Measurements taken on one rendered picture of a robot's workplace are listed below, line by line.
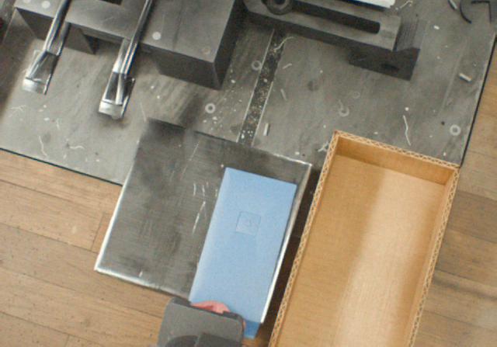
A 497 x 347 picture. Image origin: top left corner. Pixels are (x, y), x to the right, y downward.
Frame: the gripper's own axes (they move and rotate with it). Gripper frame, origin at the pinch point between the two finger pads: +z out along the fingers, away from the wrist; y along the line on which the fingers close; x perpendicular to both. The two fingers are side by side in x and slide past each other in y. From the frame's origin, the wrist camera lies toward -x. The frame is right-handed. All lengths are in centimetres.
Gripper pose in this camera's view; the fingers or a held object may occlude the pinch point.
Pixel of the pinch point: (211, 322)
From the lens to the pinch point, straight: 92.8
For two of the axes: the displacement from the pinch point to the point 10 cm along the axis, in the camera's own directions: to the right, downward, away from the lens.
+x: -9.7, -2.5, 0.8
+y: 2.2, -9.4, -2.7
